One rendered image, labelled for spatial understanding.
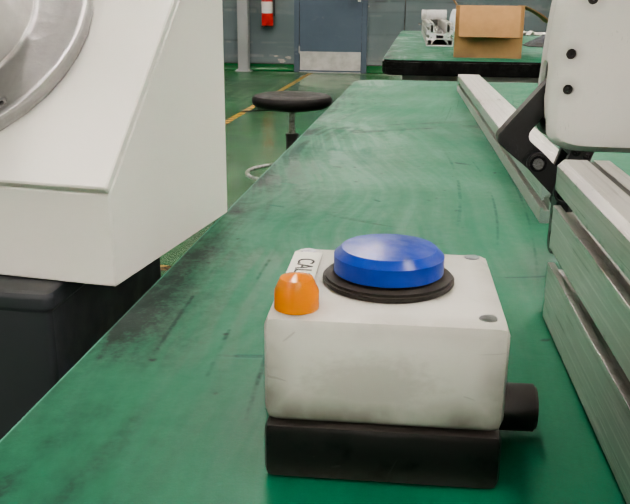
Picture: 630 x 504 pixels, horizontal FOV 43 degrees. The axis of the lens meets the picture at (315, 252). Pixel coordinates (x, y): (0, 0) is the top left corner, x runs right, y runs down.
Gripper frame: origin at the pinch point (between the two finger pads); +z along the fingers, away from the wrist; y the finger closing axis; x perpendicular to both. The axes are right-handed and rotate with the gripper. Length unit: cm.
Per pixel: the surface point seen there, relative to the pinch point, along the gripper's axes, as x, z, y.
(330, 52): -1089, 55, 108
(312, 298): 21.2, -3.5, 15.4
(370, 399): 21.8, -0.2, 13.4
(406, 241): 17.1, -4.3, 12.4
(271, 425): 21.7, 1.0, 16.7
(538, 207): -15.0, 2.1, 2.0
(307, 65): -1090, 73, 140
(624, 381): 18.6, 0.2, 4.4
